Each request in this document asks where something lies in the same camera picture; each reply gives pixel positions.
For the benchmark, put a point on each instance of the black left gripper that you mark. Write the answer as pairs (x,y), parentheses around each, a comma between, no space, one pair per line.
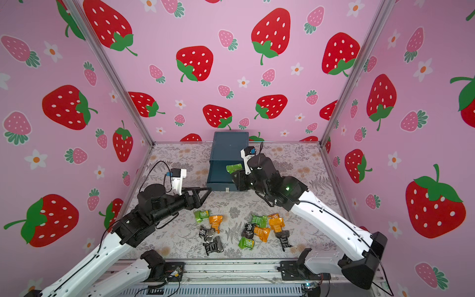
(194,203)

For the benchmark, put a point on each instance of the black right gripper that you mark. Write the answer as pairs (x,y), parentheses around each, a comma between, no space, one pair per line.
(240,179)

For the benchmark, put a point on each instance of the green cookie packet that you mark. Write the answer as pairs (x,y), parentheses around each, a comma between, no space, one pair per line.
(201,215)
(260,221)
(235,168)
(246,243)

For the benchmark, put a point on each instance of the teal drawer cabinet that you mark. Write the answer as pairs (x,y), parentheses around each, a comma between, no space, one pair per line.
(226,150)

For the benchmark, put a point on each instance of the green cookie packet bottom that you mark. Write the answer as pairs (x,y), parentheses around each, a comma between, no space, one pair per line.
(246,243)

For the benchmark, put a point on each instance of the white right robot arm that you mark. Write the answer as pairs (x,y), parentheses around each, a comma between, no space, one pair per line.
(359,253)

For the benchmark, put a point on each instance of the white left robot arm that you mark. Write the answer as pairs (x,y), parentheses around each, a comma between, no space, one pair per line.
(125,235)

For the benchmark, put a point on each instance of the orange cookie packet left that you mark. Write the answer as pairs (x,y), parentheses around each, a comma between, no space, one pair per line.
(215,222)

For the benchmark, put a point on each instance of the orange cookie packet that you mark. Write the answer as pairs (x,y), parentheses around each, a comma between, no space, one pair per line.
(276,223)
(215,222)
(262,233)

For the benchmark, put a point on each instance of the orange cookie packet right top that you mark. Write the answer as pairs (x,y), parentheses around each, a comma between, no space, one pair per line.
(276,223)

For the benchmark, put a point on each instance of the black cookie packet left upper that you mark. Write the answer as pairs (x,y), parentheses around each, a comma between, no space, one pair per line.
(207,234)

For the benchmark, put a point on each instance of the black cookie packet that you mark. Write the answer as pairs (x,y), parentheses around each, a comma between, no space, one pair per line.
(283,237)
(207,234)
(248,231)
(215,245)

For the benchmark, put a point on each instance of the black cookie packet right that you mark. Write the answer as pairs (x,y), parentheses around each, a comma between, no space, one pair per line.
(283,237)

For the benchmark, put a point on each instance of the orange cookie packet centre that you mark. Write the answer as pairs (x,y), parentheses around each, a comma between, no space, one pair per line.
(262,233)

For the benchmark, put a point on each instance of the black cookie packet centre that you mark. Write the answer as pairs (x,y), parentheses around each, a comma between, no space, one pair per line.
(248,231)

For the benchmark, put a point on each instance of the black cookie packet left lower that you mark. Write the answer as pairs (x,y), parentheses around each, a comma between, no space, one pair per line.
(215,245)

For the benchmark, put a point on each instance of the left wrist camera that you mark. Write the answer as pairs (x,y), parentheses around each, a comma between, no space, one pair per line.
(176,176)

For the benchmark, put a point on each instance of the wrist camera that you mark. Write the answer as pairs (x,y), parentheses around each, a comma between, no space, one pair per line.
(176,176)
(246,154)

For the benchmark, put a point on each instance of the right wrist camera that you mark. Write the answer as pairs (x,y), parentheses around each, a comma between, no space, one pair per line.
(246,154)

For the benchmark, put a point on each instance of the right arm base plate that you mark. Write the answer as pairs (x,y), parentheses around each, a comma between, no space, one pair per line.
(292,271)

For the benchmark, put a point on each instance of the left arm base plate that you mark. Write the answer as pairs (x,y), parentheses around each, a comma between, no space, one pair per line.
(170,271)

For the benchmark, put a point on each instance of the aluminium front rail frame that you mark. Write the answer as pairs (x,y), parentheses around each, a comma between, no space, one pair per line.
(235,278)

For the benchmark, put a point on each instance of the aluminium corner post right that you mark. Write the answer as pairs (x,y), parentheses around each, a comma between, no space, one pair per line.
(378,23)

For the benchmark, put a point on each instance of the aluminium corner post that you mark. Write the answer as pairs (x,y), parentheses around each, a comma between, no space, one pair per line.
(79,16)
(378,23)

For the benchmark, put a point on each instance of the aluminium corner post left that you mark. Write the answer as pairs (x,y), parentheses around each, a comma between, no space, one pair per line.
(79,16)

